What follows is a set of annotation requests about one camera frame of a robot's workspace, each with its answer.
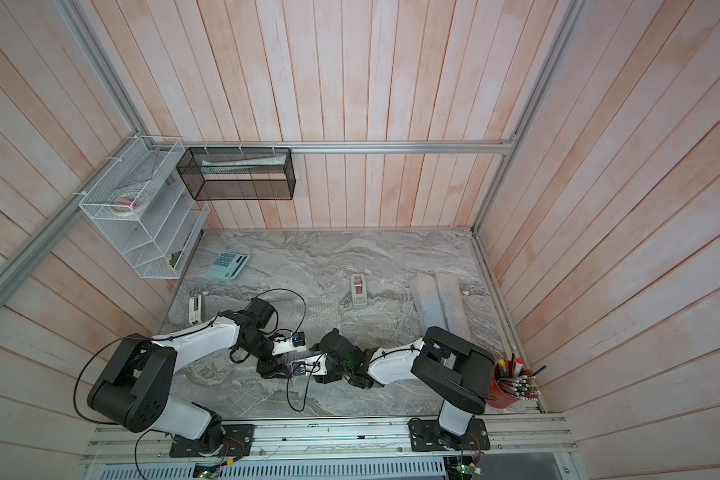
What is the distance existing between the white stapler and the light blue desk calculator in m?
0.11

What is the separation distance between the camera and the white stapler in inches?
37.2

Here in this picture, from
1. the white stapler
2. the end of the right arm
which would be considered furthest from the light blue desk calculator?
the end of the right arm

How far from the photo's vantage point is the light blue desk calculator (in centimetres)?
106

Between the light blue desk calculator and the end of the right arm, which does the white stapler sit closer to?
the light blue desk calculator
